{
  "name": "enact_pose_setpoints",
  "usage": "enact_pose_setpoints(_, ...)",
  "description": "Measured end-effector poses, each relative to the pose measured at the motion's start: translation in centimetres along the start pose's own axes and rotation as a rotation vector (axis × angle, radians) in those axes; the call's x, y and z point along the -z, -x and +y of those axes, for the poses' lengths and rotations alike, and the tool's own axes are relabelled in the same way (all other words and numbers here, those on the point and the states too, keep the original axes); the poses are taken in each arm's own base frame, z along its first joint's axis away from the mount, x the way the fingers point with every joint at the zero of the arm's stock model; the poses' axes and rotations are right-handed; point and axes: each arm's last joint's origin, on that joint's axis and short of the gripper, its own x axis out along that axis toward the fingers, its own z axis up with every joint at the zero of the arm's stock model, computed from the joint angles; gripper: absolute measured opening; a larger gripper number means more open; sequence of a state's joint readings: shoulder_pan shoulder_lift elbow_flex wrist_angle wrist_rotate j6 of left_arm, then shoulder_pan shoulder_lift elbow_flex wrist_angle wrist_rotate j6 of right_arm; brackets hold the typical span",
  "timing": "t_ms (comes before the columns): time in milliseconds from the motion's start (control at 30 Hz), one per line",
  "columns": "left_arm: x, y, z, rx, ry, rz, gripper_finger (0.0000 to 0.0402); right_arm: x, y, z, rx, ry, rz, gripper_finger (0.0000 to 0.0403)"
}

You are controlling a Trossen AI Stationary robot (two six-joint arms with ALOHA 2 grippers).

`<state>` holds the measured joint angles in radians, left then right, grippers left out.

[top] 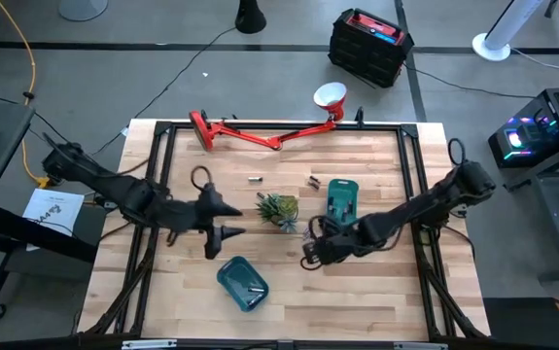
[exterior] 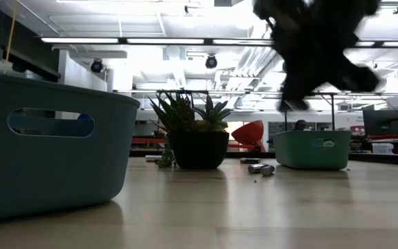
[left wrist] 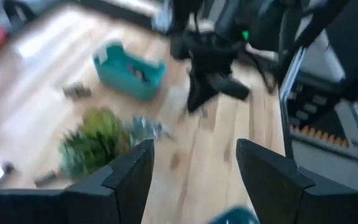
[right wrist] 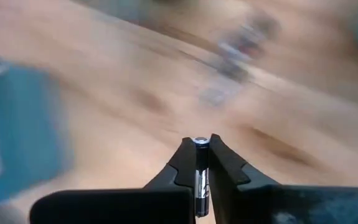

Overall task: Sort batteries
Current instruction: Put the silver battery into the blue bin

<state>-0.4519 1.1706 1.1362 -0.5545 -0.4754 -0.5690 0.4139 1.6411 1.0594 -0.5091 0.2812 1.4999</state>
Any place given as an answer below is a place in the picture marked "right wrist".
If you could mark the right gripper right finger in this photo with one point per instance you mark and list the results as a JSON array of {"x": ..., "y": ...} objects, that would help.
[{"x": 259, "y": 202}]

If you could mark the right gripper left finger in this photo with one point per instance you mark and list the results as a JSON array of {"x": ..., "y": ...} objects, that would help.
[{"x": 166, "y": 202}]

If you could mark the black battery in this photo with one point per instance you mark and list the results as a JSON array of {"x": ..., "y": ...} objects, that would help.
[{"x": 202, "y": 174}]

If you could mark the teal rectangular case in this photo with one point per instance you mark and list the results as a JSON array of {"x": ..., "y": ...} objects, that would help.
[{"x": 26, "y": 130}]

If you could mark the silver battery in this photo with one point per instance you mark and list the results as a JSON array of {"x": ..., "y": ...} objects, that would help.
[{"x": 241, "y": 45}]

